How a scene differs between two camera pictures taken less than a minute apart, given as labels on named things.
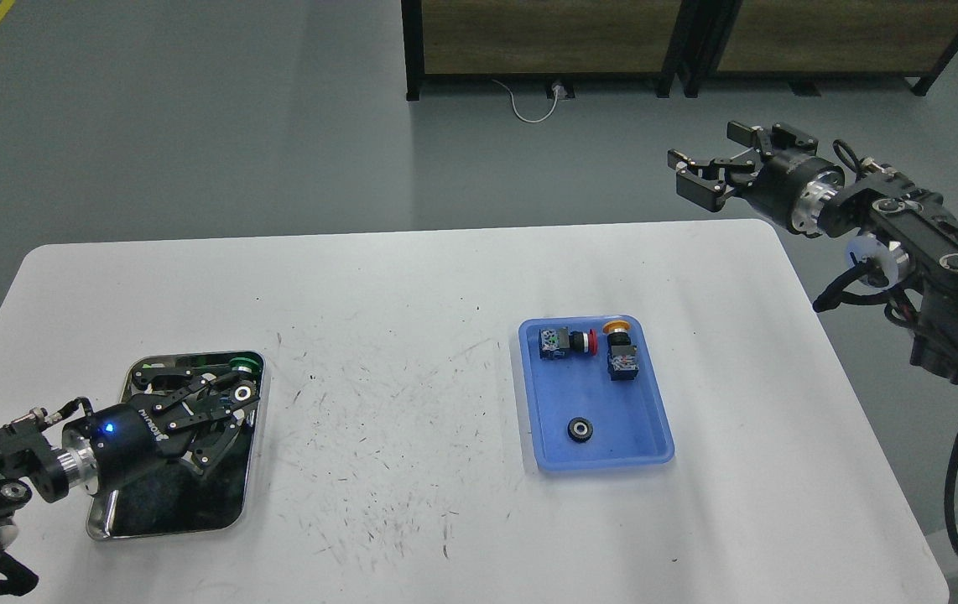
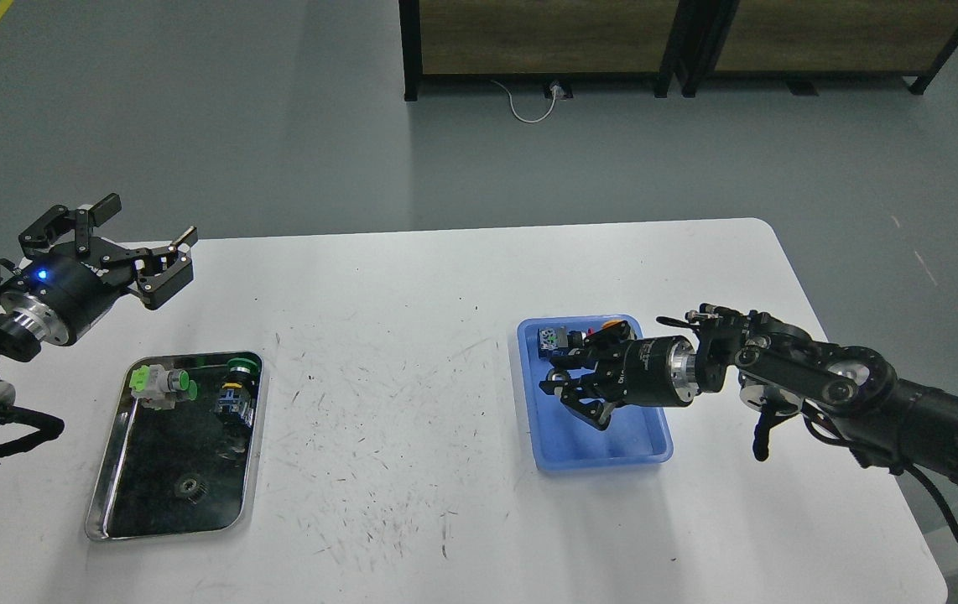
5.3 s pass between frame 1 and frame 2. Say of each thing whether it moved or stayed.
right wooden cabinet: stayed
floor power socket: stayed
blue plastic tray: stayed
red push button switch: stayed
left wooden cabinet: stayed
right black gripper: moved
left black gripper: moved
